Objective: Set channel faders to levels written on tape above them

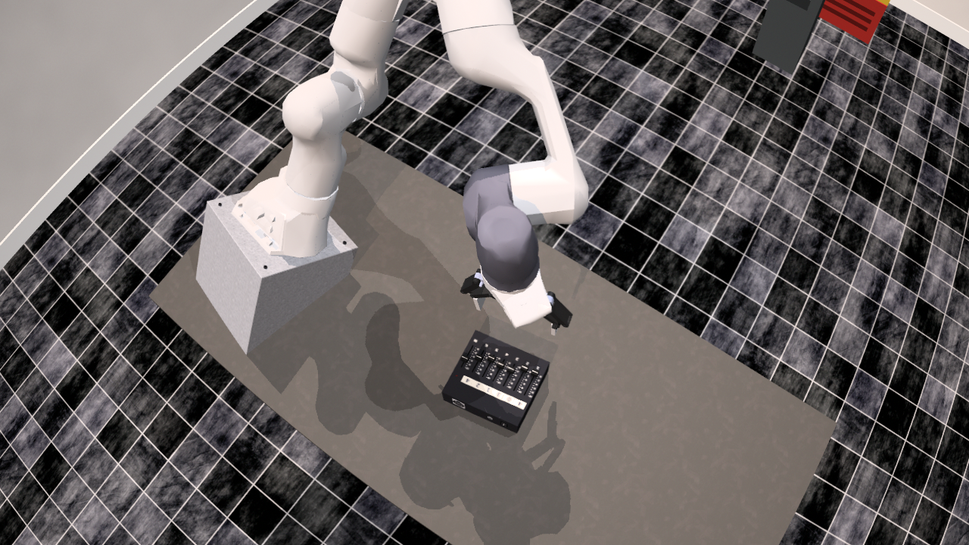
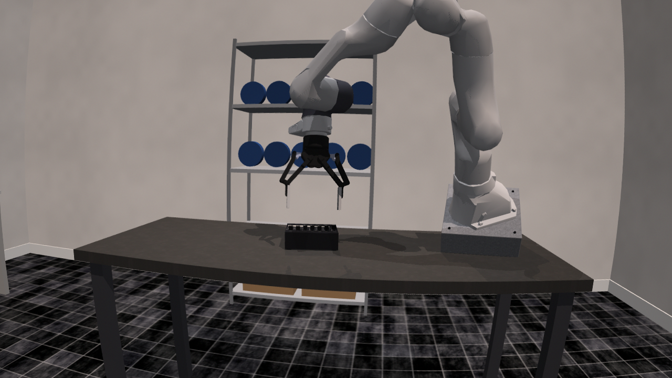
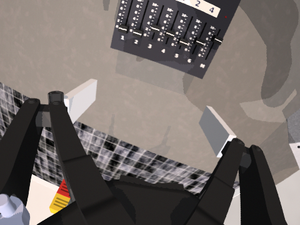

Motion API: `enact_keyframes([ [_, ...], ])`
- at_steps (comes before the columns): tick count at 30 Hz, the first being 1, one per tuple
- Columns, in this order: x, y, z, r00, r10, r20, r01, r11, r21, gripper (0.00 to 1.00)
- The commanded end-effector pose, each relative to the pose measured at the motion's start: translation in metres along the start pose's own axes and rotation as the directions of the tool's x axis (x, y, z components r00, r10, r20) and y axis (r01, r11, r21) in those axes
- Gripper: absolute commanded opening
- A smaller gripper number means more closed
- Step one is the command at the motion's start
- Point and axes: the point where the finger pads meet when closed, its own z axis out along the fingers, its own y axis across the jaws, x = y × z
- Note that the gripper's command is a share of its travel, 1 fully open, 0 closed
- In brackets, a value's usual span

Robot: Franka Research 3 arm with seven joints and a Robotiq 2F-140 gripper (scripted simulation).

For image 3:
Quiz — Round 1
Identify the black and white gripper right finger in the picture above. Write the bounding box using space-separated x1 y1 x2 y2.
183 106 288 225

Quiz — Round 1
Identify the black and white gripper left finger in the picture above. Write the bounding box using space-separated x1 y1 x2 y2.
0 79 135 225

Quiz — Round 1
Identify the black lighting desk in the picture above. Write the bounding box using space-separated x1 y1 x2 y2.
110 0 241 79

